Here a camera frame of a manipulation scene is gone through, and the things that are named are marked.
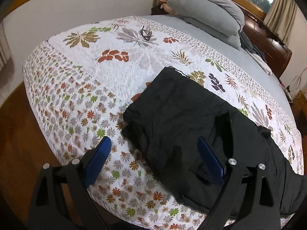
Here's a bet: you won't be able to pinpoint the white hanging cables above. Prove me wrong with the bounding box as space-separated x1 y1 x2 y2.
280 67 307 101

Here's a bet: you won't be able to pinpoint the beige side curtain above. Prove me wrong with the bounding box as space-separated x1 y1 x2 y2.
0 21 12 70

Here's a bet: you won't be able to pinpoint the grey folded duvet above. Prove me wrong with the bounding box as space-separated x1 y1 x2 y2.
157 0 245 50

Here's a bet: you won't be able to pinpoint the grey white fleece blanket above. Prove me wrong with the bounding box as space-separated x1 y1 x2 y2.
239 31 273 76

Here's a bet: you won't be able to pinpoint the dark wooden headboard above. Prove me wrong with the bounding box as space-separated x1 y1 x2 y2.
243 14 292 78

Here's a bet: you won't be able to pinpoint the black eyeglasses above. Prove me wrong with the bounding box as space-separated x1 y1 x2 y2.
140 26 153 41

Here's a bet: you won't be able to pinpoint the black padded pants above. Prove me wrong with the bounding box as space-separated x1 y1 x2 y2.
122 67 306 216

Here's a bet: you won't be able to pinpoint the floral white quilt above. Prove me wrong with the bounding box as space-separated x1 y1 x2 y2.
22 16 305 230

